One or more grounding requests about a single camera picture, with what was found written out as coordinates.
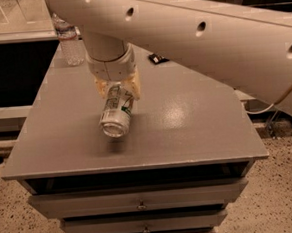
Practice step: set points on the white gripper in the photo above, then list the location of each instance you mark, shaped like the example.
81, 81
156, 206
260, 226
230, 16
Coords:
111, 70

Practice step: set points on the black snack bar wrapper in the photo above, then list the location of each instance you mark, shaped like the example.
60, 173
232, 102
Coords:
157, 59

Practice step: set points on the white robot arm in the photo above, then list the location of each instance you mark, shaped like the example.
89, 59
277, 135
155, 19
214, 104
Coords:
245, 48

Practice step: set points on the top grey drawer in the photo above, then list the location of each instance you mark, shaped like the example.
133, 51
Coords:
72, 205

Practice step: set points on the white green 7up can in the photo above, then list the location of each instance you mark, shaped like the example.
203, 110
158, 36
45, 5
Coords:
116, 116

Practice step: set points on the middle grey drawer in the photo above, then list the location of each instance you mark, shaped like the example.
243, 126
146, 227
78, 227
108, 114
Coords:
153, 222

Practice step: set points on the clear plastic water bottle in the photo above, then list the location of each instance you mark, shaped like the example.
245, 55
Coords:
68, 38

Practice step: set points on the grey drawer cabinet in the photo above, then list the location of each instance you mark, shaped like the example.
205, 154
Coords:
186, 129

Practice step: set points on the grey metal window rail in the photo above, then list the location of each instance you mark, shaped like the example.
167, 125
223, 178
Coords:
26, 37

